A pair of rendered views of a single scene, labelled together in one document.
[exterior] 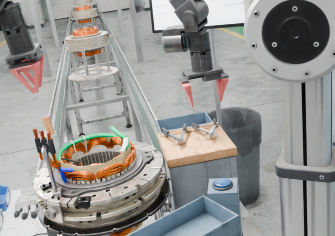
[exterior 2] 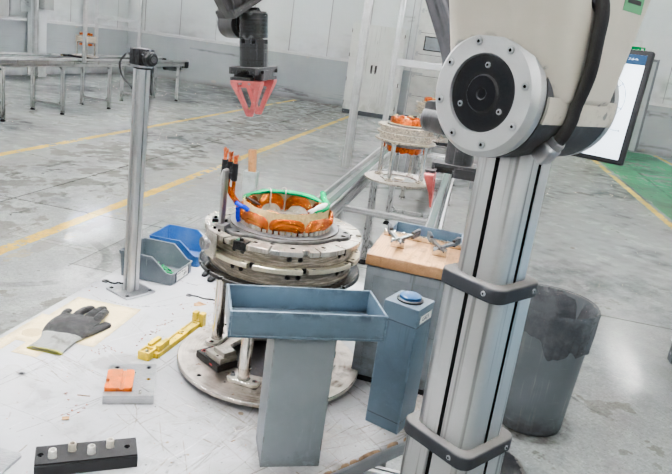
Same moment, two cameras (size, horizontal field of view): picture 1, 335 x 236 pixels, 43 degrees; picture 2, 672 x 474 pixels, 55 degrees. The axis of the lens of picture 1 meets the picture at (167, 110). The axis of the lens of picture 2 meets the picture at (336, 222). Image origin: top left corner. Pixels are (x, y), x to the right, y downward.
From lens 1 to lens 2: 39 cm
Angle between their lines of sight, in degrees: 19
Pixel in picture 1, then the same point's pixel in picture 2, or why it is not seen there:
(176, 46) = (434, 124)
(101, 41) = (422, 139)
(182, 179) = (379, 286)
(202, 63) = (456, 153)
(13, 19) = (252, 27)
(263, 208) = (553, 451)
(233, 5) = not seen: hidden behind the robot
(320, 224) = (469, 358)
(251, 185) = (548, 411)
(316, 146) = (491, 254)
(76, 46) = (388, 134)
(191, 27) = not seen: hidden behind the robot
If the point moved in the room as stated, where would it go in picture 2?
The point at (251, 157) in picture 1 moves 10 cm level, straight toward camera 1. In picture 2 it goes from (562, 368) to (556, 376)
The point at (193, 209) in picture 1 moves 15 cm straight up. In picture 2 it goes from (350, 300) to (363, 216)
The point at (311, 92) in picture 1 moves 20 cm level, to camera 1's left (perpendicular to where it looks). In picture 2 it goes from (501, 182) to (362, 155)
